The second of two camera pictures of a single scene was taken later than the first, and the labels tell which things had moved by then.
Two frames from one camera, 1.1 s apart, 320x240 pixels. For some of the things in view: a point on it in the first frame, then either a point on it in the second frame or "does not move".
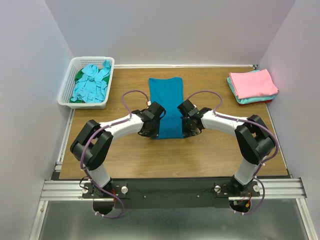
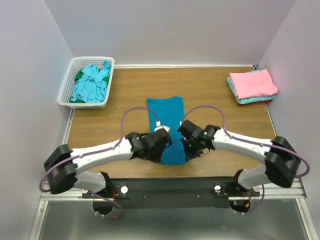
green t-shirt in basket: x=79 y=74 does not move
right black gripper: x=187 y=133 to x=190 y=154
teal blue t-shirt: x=168 y=93 to x=169 y=111
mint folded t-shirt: x=250 y=100 does not move
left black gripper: x=154 y=134 to x=156 y=158
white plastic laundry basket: x=87 y=83 does not move
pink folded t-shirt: x=253 y=83 does not move
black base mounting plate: x=171 y=193 does not move
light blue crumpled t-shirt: x=91 y=87 does not move
